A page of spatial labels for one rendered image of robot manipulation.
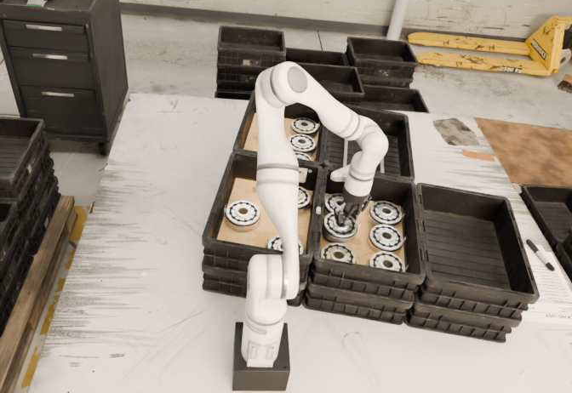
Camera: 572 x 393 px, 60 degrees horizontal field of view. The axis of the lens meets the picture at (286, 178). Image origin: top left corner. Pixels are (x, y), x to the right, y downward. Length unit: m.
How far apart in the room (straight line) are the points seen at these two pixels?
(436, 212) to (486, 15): 3.63
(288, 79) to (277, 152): 0.16
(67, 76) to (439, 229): 1.99
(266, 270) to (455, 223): 0.85
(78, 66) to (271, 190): 1.89
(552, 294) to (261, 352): 1.02
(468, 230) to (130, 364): 1.08
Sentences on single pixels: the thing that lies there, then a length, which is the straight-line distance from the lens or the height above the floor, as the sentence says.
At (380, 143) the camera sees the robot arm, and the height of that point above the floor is 1.21.
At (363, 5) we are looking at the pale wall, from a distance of 4.79.
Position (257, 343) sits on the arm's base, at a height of 0.90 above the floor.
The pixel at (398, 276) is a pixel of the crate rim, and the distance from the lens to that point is 1.36.
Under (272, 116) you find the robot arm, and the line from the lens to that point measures 1.13.
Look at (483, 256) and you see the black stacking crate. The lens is 1.66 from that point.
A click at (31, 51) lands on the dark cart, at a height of 0.67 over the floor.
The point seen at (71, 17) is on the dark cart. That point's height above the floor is 0.86.
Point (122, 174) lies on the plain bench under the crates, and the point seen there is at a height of 0.70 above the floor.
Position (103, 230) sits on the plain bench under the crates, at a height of 0.70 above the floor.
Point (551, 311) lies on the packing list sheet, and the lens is 1.81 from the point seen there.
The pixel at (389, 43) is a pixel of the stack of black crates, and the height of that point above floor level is 0.57.
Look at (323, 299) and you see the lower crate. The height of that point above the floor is 0.77.
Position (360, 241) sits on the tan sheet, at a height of 0.83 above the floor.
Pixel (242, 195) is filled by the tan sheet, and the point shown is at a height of 0.83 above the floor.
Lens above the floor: 1.93
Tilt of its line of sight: 41 degrees down
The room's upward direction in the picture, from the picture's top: 9 degrees clockwise
